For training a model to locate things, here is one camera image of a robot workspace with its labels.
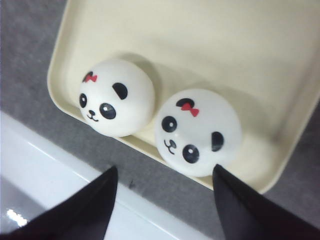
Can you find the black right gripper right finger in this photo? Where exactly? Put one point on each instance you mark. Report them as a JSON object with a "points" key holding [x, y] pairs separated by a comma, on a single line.
{"points": [[245, 214]]}

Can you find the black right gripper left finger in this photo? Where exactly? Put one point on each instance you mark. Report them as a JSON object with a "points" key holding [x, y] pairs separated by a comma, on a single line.
{"points": [[83, 216]]}

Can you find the panda bun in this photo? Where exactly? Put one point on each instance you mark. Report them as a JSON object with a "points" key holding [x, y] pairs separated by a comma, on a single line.
{"points": [[196, 129], [116, 98]]}

